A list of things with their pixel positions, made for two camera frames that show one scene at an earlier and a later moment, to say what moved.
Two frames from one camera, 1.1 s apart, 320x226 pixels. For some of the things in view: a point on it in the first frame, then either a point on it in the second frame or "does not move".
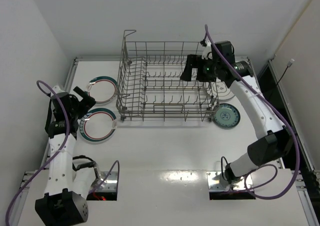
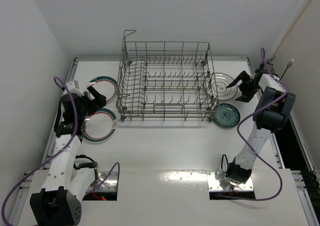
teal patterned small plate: (227, 116) does not move
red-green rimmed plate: (99, 125) does not move
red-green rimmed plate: (102, 88) does not move
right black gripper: (196, 67) -> (249, 86)
